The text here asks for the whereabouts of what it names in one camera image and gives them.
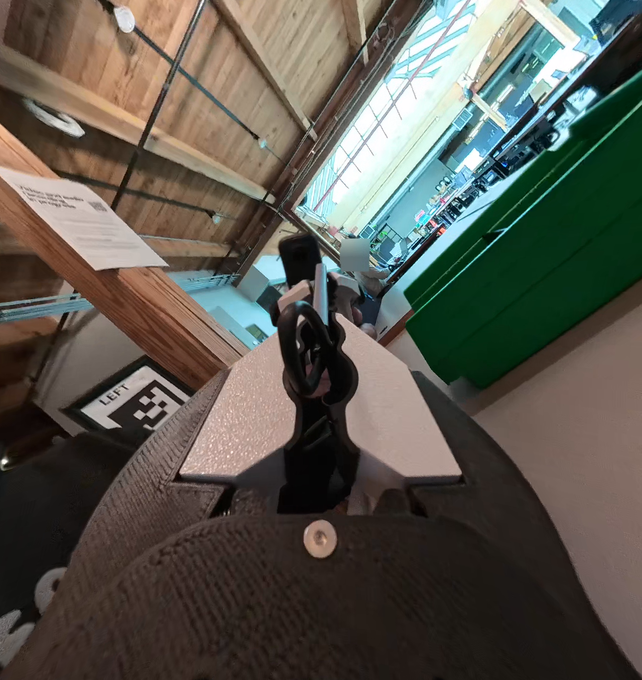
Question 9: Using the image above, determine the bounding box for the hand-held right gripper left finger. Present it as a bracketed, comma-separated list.
[178, 319, 329, 515]

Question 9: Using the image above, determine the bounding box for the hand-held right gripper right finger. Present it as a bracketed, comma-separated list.
[321, 313, 464, 515]

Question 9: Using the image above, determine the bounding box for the grey usb hub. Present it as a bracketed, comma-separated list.
[275, 262, 348, 404]

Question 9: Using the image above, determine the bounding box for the green plastic bin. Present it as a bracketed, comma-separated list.
[404, 69, 642, 390]

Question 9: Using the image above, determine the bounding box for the light grey desk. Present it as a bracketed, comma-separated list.
[376, 175, 642, 680]

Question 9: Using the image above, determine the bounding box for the white paper notice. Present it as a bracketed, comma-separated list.
[0, 162, 169, 272]

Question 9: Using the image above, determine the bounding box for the wooden post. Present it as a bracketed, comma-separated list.
[0, 106, 250, 391]

